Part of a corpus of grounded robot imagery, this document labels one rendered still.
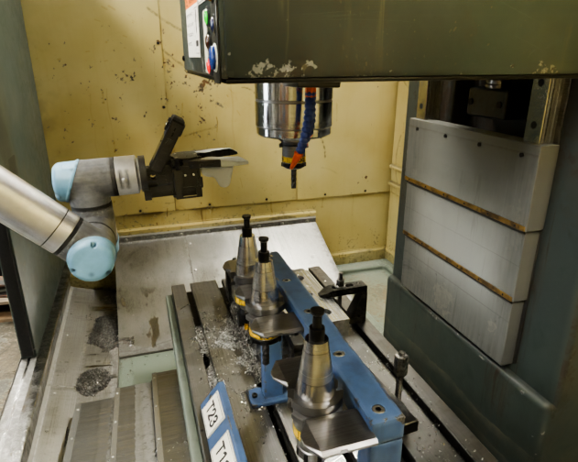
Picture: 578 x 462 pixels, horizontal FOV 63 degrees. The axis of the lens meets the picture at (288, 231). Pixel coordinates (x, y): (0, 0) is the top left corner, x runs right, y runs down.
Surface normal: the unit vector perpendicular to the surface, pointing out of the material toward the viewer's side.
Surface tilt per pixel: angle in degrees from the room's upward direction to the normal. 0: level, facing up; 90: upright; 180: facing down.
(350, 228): 90
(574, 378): 90
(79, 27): 90
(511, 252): 90
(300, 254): 24
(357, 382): 0
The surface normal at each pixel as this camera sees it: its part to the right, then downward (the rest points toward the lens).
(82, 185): 0.31, 0.33
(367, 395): 0.00, -0.94
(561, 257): -0.95, 0.11
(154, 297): 0.13, -0.72
